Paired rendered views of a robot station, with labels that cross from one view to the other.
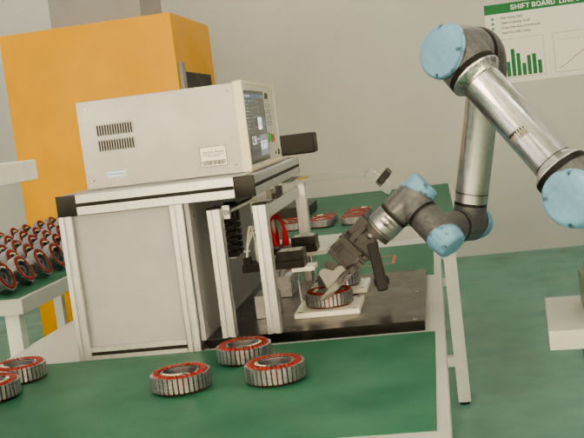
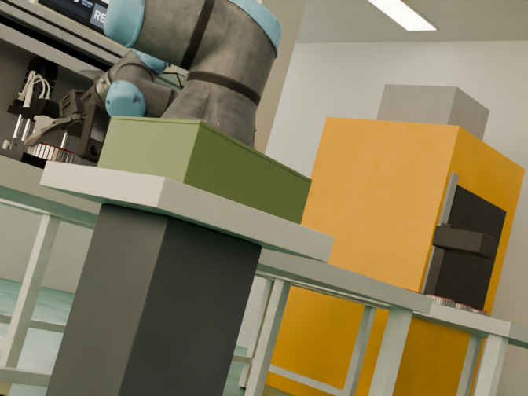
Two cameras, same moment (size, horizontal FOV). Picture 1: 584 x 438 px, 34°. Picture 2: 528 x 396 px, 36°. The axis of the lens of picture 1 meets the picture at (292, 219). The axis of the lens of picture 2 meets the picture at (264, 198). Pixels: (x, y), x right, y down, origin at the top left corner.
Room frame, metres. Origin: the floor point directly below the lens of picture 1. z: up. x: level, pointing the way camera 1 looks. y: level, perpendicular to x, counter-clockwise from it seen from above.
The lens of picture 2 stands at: (1.00, -1.46, 0.65)
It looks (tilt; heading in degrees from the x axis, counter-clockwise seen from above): 6 degrees up; 35
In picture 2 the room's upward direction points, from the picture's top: 15 degrees clockwise
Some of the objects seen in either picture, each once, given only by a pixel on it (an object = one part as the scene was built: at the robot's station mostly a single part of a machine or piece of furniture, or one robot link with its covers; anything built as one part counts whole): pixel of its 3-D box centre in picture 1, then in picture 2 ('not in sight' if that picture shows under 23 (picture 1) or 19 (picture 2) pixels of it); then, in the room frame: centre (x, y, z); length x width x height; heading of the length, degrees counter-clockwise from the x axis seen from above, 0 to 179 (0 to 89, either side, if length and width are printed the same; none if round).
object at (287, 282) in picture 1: (284, 284); not in sight; (2.45, 0.04, 0.80); 0.07 x 0.05 x 0.06; 171
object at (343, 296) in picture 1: (328, 296); (53, 156); (2.19, -0.06, 0.80); 0.11 x 0.11 x 0.04
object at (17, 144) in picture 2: (268, 303); (19, 152); (2.22, 0.08, 0.80); 0.07 x 0.05 x 0.06; 171
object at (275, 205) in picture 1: (282, 200); (100, 77); (2.33, 0.02, 1.03); 0.62 x 0.01 x 0.03; 171
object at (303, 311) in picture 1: (330, 307); not in sight; (2.19, -0.06, 0.78); 0.15 x 0.15 x 0.01; 81
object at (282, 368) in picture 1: (275, 369); not in sight; (1.71, 0.06, 0.77); 0.11 x 0.11 x 0.04
